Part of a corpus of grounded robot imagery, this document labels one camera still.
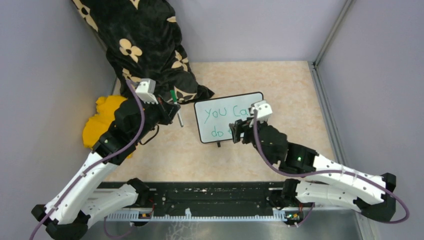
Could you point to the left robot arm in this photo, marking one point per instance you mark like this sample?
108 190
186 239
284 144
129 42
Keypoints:
112 135

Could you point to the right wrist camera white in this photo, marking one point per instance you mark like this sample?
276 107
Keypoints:
262 109

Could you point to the yellow cloth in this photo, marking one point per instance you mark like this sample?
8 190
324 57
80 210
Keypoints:
100 122

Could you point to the aluminium frame rail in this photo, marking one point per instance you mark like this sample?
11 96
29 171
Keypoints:
337 73

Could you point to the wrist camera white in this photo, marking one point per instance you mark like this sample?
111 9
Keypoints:
262 109
145 91

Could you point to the white slotted cable duct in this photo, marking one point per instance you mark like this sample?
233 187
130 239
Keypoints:
287 216

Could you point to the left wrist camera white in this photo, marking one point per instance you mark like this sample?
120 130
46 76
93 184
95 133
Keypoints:
145 91

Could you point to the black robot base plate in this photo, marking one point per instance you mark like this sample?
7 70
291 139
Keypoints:
216 199

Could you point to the white whiteboard black frame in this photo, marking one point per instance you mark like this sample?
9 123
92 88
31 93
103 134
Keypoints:
213 116

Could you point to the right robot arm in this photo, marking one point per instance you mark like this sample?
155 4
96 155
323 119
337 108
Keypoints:
313 178

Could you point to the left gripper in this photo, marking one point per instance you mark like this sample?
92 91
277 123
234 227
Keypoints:
168 110

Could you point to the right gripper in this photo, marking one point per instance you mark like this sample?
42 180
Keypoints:
244 126

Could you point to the green white marker pen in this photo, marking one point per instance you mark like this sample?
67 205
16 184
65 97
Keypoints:
179 116

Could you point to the black floral blanket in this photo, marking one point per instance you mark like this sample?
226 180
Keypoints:
144 41

